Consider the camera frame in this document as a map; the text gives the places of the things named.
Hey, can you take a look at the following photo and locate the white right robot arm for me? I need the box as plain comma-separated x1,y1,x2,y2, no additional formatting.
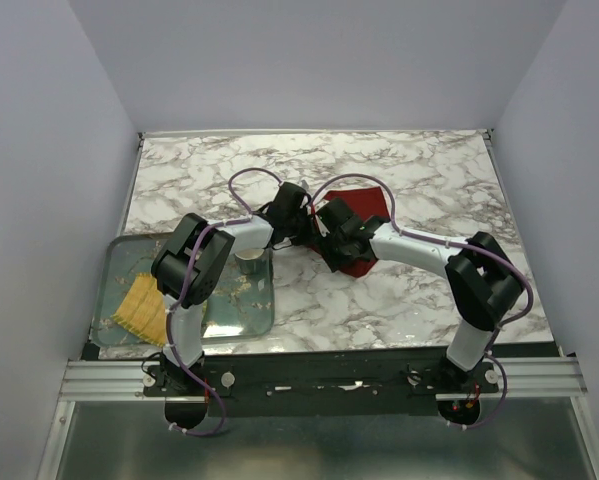
314,198,528,392

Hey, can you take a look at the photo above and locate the white cup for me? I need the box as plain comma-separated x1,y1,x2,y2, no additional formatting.
234,248,268,275

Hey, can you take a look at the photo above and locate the aluminium frame rail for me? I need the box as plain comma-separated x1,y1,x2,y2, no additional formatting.
59,357,588,403

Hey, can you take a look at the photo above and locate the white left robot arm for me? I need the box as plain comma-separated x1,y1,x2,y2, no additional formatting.
151,182,311,395

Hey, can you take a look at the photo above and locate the floral metal tray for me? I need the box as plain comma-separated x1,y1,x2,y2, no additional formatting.
89,233,275,349

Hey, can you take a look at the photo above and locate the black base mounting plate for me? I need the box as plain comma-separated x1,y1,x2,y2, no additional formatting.
81,343,500,436

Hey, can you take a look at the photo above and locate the red cloth napkin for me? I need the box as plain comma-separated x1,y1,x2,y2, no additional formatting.
310,187,388,278

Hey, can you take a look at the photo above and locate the yellow woven coaster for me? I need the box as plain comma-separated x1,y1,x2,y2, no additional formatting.
112,273,175,347

